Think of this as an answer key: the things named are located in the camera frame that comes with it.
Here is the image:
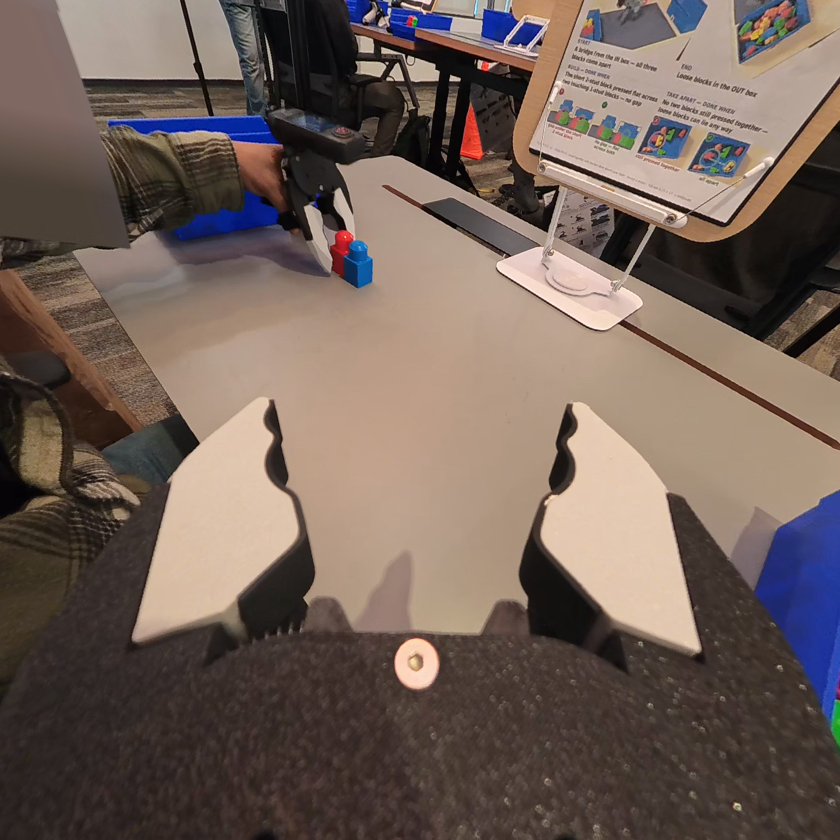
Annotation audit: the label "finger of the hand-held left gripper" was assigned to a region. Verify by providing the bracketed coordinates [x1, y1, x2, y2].
[301, 196, 337, 278]
[320, 180, 358, 240]

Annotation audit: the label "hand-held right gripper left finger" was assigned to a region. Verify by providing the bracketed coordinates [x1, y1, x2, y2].
[131, 397, 317, 647]

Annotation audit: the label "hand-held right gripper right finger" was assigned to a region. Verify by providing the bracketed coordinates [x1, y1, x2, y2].
[518, 402, 704, 658]

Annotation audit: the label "blue single-stud block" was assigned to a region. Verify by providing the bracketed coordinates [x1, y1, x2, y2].
[341, 240, 375, 288]

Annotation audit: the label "person's left forearm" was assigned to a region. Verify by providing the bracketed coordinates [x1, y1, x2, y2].
[98, 125, 247, 240]

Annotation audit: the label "person's left hand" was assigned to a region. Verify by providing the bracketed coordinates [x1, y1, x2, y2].
[231, 141, 291, 217]

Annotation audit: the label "black office chair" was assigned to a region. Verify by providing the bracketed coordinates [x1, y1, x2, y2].
[262, 0, 408, 158]

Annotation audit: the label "black backpack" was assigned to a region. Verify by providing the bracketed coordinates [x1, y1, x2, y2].
[394, 115, 431, 166]

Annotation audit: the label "person's blue jeans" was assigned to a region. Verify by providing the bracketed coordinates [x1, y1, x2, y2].
[101, 413, 198, 487]

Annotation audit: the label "black table panel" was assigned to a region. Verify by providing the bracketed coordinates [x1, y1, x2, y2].
[422, 197, 546, 258]

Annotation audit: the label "black tripod pole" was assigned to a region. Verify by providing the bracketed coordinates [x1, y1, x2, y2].
[179, 0, 215, 118]

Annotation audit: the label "person's plaid shirt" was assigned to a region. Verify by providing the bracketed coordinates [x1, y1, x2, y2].
[0, 354, 173, 690]

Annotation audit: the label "brown background table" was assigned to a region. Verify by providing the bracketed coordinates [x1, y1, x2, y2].
[351, 23, 539, 165]

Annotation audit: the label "white document stand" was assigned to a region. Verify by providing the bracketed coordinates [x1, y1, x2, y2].
[497, 156, 775, 331]
[504, 16, 550, 51]

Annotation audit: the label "printed cardboard box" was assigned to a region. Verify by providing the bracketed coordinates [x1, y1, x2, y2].
[558, 190, 614, 257]

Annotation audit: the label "brown wooden stool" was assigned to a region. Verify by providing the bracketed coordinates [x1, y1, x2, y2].
[0, 269, 142, 450]

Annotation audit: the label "wooden instruction board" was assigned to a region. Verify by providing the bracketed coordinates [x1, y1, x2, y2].
[512, 0, 840, 244]

